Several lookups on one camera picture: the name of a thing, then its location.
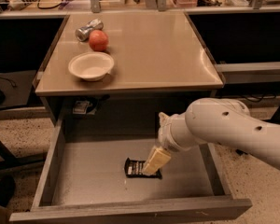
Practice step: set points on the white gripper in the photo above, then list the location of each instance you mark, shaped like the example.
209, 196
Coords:
165, 133

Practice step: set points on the black rxbar chocolate wrapper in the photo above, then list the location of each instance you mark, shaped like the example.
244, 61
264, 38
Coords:
133, 169

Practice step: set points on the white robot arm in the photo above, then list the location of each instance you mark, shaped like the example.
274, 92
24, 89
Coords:
225, 122

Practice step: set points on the grey open drawer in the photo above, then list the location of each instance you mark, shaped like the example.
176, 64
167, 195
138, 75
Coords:
83, 179

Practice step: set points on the grey counter cabinet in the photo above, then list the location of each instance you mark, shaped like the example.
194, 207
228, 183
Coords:
153, 51

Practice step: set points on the white label tag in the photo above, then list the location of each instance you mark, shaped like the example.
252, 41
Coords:
80, 107

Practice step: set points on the white paper bowl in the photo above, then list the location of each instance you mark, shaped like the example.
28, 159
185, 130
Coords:
91, 66

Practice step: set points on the red apple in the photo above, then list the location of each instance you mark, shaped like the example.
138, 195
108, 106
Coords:
98, 40

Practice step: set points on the silver soda can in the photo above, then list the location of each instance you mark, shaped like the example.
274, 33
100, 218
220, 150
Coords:
82, 33

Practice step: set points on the black chair base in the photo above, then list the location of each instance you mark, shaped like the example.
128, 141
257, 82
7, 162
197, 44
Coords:
9, 161

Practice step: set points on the black shoe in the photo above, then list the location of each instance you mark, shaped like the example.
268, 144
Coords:
7, 190

